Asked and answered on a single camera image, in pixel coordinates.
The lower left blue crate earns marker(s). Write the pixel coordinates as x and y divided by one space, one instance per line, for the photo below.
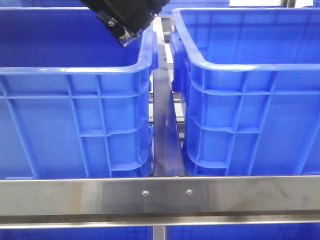
95 233

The large blue plastic crate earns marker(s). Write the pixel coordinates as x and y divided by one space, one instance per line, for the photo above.
250 82

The left blue plastic crate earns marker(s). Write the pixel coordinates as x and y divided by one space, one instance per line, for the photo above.
73 102

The steel centre divider bar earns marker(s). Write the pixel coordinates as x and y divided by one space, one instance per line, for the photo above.
168 159

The steel front shelf rail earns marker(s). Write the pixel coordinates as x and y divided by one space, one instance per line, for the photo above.
156 201

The lower right blue crate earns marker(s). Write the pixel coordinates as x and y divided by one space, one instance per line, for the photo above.
277 231

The distant tall blue crate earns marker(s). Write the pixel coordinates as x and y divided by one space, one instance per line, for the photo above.
174 4

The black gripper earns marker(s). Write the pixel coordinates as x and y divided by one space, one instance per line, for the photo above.
126 19

